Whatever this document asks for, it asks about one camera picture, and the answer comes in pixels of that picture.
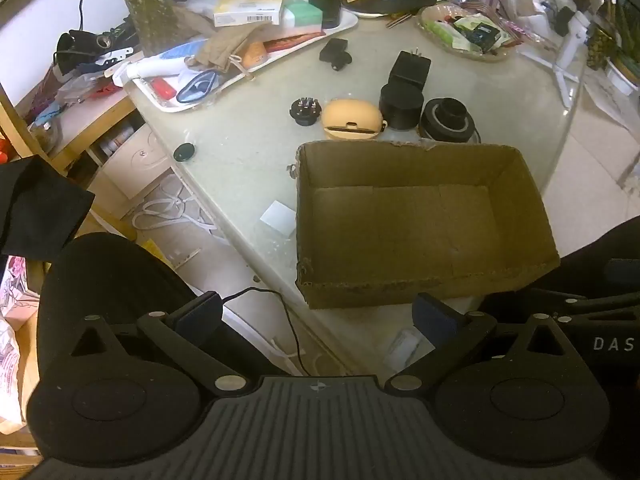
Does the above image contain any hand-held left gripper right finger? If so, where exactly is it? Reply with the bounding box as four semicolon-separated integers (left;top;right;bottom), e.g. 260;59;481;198
384;292;568;397

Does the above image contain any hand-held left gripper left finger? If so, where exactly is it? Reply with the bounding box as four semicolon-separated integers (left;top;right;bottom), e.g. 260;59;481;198
70;291;249;396

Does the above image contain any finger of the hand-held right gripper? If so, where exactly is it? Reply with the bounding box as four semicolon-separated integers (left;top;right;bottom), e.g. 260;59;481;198
480;287;640;320

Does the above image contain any brown cardboard box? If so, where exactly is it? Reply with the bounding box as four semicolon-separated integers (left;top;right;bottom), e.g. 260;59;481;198
294;140;562;311

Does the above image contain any black tape roll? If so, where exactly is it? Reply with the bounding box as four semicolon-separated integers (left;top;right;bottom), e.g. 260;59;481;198
419;102;477;144

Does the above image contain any small black round cap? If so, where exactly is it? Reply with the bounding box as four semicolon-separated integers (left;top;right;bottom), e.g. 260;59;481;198
433;98;469;123

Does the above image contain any black cylinder container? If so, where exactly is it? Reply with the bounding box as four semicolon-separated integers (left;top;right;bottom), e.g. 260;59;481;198
378;83;426;131

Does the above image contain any beige earbud case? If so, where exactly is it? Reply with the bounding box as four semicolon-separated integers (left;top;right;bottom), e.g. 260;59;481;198
320;98;387;142

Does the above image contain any black round plug adapter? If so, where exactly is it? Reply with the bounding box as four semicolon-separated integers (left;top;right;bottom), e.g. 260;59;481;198
290;97;321;129

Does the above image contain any black power adapter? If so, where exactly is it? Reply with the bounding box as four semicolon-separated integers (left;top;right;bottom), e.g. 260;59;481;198
387;49;432;97

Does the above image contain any person's right leg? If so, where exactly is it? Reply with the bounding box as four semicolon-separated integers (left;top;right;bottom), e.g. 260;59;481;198
550;219;640;301

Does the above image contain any person's leg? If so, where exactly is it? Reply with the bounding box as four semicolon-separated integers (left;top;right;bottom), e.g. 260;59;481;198
37;231;286;378
550;219;640;301

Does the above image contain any person's left leg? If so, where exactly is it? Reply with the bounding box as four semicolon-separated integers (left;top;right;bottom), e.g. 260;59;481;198
37;231;286;378

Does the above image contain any white card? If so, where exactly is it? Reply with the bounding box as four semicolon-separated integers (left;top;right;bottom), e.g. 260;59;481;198
259;199;297;237

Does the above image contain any white cabinet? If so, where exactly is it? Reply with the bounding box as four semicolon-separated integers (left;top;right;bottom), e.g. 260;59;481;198
90;110;177;221

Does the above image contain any wooden side table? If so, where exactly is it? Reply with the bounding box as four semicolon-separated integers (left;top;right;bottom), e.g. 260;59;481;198
27;87;151;241

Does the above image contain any small red packet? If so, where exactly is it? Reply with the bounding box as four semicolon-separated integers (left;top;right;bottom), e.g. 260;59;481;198
149;75;177;104

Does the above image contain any white tube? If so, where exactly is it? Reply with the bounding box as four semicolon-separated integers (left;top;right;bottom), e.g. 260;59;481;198
112;54;190;87

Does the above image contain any white tripod stand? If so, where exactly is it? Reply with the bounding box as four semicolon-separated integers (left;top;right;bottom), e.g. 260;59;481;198
520;9;593;109

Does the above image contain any glass bowl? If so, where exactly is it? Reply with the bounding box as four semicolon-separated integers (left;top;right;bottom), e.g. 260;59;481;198
416;4;517;64

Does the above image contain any green wipes packet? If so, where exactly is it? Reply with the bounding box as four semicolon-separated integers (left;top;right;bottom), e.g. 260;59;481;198
434;19;467;52

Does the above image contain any red envelope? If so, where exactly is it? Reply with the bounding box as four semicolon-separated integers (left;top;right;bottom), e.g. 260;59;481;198
262;30;321;54

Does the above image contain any white tray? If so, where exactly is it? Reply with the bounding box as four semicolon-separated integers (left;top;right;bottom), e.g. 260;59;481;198
124;7;361;114

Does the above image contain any yellow box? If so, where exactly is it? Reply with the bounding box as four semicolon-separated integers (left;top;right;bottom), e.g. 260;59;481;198
213;0;286;27

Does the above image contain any textured glass vase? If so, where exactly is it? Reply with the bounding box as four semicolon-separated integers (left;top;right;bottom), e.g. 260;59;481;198
104;0;177;57

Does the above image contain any green tissue pack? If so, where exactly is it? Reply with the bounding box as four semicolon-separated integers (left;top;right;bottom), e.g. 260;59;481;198
280;2;324;34

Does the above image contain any black cable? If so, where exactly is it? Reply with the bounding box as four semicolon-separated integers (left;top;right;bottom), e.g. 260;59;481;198
220;286;312;377

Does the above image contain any white cable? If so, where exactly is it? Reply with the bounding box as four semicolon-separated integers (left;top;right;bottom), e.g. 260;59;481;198
131;180;233;248

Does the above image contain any beige drawstring pouch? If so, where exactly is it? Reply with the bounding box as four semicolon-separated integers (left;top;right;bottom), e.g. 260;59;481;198
186;22;281;72

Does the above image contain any small black camera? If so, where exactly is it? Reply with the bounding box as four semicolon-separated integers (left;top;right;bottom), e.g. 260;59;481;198
319;37;352;71

